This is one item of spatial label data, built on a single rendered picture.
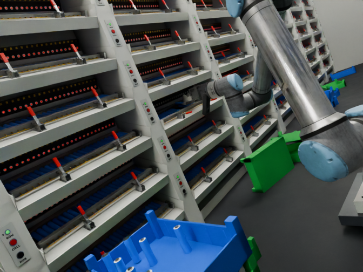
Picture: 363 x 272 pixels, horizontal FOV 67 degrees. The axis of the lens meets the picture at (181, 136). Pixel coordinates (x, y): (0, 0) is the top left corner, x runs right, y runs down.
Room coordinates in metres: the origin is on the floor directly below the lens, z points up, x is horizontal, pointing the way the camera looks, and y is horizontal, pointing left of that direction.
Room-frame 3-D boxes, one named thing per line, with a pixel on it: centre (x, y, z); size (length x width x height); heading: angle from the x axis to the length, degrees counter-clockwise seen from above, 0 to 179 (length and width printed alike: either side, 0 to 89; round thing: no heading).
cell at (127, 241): (0.62, 0.22, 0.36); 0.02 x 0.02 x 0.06
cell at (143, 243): (0.58, 0.17, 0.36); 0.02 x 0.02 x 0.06
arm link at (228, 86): (1.40, -0.32, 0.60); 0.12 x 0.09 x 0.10; 49
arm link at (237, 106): (1.41, -0.34, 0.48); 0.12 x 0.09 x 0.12; 101
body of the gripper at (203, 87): (1.52, -0.20, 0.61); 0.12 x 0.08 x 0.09; 49
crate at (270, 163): (1.50, -0.39, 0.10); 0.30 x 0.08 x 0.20; 121
